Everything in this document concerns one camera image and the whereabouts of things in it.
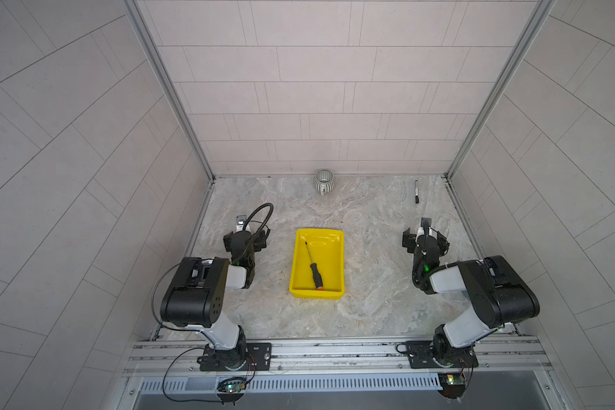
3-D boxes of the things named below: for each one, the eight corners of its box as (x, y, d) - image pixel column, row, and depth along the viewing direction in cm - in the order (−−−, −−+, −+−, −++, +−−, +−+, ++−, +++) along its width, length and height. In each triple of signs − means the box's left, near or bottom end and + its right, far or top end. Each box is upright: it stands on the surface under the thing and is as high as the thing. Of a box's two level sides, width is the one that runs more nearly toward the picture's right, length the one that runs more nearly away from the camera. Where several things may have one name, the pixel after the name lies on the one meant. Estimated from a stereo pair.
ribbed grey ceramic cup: (321, 198, 110) (321, 187, 104) (309, 184, 115) (309, 172, 110) (338, 190, 113) (339, 178, 107) (325, 177, 118) (326, 165, 113)
